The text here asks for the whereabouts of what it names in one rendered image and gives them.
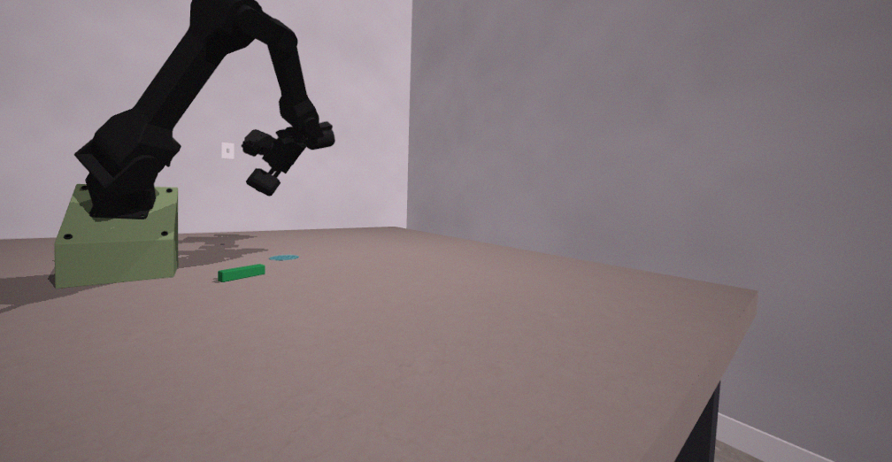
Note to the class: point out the green rectangular post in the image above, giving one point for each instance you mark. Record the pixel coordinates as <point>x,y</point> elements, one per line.
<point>240,272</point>

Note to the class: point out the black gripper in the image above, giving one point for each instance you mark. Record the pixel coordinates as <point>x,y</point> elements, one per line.
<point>265,182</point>

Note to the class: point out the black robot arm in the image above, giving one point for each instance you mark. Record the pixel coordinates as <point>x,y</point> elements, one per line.
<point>139,142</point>

